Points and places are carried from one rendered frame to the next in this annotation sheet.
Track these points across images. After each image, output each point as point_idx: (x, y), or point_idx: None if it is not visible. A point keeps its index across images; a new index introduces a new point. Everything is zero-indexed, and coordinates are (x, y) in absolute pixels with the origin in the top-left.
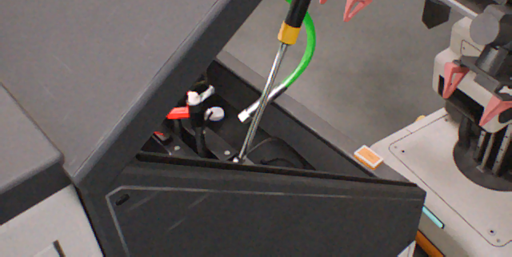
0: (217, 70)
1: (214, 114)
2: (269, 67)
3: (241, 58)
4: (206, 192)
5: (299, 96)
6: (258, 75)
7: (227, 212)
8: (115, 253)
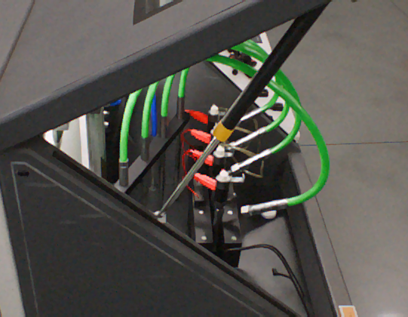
0: (289, 178)
1: (266, 212)
2: (394, 221)
3: (373, 200)
4: (100, 213)
5: (405, 262)
6: (315, 198)
7: (119, 243)
8: (11, 211)
